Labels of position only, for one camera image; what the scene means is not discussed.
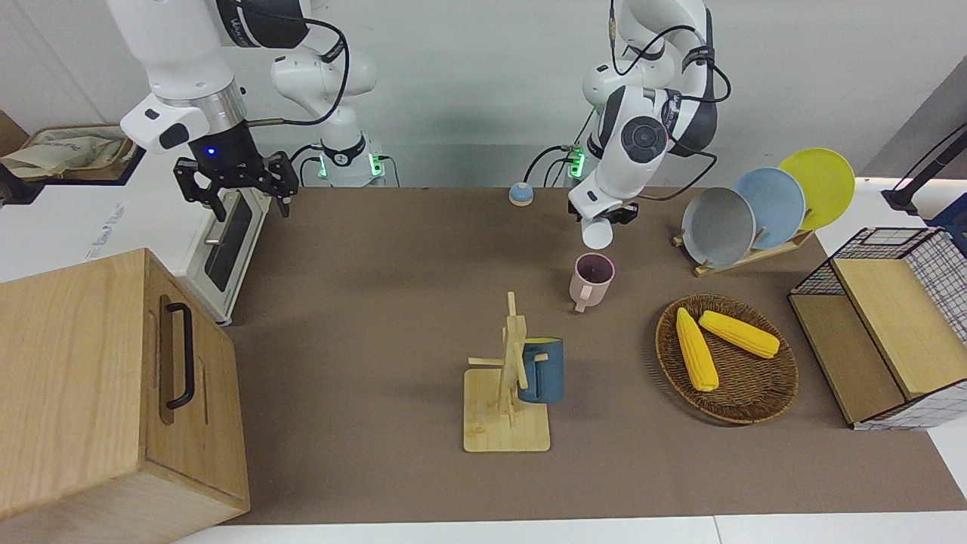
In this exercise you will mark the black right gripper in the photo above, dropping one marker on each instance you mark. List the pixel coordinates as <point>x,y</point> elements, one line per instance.
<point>227,170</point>

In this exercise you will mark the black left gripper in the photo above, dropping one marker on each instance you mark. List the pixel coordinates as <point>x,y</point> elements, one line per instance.
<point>625,214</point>

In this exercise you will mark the white metal cup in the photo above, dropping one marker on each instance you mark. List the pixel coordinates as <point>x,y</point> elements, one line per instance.
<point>597,236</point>

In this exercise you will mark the pink mug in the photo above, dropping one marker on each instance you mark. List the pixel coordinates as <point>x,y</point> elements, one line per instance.
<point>585,291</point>

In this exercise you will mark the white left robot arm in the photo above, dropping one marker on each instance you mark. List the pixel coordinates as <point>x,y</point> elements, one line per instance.
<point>642,140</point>

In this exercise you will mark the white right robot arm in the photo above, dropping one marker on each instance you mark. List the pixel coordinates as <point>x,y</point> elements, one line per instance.
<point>181,45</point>

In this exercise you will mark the white base box green light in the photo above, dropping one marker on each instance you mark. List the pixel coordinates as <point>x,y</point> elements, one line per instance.
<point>376,166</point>
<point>322,166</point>
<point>578,160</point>

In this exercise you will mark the grey plate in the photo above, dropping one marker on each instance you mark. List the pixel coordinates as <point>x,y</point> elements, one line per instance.
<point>718,227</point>

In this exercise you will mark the small blue round bell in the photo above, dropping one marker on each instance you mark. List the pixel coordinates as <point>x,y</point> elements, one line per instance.
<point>521,195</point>

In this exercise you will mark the wooden plate rack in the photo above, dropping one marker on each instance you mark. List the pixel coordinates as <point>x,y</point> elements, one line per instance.
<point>763,254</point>

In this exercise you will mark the light blue plate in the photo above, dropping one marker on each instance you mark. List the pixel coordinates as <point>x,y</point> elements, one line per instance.
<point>778,200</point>

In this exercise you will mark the yellow corn cob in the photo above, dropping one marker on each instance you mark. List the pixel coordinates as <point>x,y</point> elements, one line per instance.
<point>740,335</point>
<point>696,351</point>

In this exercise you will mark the white toaster oven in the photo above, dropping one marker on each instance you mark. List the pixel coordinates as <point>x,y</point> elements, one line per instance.
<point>91,227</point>

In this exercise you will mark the dark blue mug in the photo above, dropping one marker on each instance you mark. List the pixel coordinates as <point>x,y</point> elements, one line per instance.
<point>545,374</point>

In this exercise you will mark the brown table mat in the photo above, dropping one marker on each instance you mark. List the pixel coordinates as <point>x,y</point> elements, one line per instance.
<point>378,340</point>

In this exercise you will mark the beige paper bag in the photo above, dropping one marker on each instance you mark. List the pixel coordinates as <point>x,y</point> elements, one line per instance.
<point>68,151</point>

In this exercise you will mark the yellow plate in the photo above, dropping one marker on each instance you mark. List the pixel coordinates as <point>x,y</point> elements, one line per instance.
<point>823,177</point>

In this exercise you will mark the brown wicker basket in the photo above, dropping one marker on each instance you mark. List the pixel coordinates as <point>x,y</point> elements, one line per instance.
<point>748,385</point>

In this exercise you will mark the black tray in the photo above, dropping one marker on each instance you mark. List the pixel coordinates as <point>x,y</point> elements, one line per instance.
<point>15,187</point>

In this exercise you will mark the wooden mug tree rack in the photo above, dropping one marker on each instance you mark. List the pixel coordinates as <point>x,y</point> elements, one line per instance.
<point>502,431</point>

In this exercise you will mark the light wooden cabinet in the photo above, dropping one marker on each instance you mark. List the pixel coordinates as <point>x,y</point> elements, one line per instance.
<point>75,393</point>

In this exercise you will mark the black stand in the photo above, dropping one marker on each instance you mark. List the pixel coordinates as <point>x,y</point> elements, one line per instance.
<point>903,198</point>

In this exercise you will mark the blue object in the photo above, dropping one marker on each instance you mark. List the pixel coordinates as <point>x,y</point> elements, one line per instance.
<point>953,227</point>

